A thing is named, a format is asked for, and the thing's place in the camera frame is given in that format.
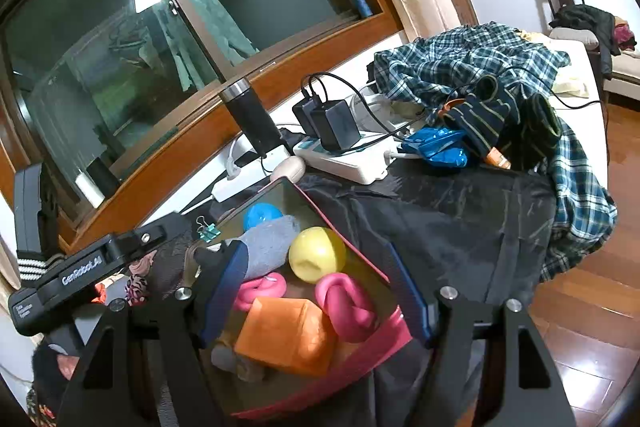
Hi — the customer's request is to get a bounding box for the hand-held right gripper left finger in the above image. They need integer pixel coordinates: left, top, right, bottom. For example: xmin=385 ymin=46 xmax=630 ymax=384
xmin=57 ymin=239 xmax=251 ymax=427

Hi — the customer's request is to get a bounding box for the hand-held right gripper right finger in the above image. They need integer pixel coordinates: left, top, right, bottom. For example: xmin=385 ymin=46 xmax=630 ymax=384
xmin=387 ymin=247 xmax=583 ymax=427

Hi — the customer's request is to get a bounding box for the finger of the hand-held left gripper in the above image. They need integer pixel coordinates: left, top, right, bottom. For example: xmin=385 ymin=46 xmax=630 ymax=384
xmin=105 ymin=212 xmax=193 ymax=258

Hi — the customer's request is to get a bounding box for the pink dumbbell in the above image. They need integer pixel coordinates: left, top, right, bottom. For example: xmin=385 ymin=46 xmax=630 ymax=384
xmin=315 ymin=273 xmax=377 ymax=344
xmin=235 ymin=273 xmax=287 ymax=314

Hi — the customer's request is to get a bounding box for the red container box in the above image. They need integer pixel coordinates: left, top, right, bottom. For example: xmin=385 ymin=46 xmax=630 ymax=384
xmin=185 ymin=177 xmax=436 ymax=420

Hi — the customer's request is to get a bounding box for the pink leopard print sock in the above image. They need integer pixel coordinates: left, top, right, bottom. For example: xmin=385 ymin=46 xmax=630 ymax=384
xmin=125 ymin=274 xmax=151 ymax=305

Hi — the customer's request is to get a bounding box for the blue ball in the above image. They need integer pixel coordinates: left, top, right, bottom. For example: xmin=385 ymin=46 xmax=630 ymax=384
xmin=243 ymin=203 xmax=283 ymax=232

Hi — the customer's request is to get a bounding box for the orange foam cube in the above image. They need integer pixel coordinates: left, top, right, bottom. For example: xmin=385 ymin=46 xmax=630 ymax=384
xmin=234 ymin=297 xmax=338 ymax=377

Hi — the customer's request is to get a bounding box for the yellow ball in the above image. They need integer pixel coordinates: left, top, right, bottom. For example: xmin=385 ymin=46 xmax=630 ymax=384
xmin=288 ymin=227 xmax=347 ymax=284

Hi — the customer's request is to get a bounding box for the person's left hand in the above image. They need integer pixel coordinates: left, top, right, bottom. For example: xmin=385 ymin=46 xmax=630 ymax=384
xmin=31 ymin=339 xmax=81 ymax=408

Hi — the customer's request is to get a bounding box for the teal binder clip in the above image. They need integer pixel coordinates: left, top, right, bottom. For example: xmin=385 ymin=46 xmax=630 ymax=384
xmin=196 ymin=216 xmax=222 ymax=242

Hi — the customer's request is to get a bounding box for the black thread spool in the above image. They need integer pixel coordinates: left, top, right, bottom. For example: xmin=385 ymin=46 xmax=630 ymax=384
xmin=87 ymin=157 xmax=121 ymax=198

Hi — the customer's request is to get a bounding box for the white thread spool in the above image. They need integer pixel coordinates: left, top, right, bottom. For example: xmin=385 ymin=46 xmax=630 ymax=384
xmin=75 ymin=172 xmax=106 ymax=208

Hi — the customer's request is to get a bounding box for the plain black cloth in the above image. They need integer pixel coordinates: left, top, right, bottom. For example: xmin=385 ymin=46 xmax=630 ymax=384
xmin=280 ymin=162 xmax=558 ymax=427

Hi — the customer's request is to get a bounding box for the wooden framed window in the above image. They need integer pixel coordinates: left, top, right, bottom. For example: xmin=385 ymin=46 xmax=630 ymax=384
xmin=0 ymin=0 xmax=478 ymax=253

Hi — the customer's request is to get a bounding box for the white charger plug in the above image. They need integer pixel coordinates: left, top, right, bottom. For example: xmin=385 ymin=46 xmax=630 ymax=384
xmin=226 ymin=139 xmax=251 ymax=180

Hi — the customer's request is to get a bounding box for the beige oval object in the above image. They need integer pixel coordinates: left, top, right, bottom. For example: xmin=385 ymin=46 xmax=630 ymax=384
xmin=270 ymin=157 xmax=306 ymax=182

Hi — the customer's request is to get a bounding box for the white and teal power strip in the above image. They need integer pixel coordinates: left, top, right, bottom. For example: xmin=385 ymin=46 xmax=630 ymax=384
xmin=292 ymin=132 xmax=401 ymax=185

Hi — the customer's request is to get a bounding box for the black thermos bottle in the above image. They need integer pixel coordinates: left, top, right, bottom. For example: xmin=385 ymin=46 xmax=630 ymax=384
xmin=221 ymin=78 xmax=283 ymax=155

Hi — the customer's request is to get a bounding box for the blue plastic bag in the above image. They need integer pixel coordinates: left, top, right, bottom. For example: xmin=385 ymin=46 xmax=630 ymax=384
xmin=402 ymin=127 xmax=471 ymax=168

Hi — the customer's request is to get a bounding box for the orange tube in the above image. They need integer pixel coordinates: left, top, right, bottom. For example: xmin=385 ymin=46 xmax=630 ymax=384
xmin=482 ymin=147 xmax=512 ymax=170

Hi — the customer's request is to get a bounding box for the black charger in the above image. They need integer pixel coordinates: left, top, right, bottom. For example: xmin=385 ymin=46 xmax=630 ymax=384
xmin=311 ymin=99 xmax=362 ymax=151
xmin=292 ymin=96 xmax=321 ymax=140

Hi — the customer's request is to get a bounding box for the navy striped garment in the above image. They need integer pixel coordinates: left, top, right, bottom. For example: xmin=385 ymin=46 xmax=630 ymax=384
xmin=440 ymin=74 xmax=563 ymax=170

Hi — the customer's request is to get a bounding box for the green plaid shirt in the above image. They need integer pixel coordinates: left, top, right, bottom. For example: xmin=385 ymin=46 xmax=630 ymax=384
xmin=372 ymin=21 xmax=618 ymax=283

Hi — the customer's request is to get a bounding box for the pale yellow cloth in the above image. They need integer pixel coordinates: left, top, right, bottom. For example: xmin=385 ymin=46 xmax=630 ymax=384
xmin=555 ymin=74 xmax=591 ymax=100

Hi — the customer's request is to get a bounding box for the white daybed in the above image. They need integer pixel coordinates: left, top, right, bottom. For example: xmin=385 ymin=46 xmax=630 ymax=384
xmin=547 ymin=27 xmax=640 ymax=98

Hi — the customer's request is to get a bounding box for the black jacket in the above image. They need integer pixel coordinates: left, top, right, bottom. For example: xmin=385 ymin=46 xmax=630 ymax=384
xmin=549 ymin=4 xmax=626 ymax=58

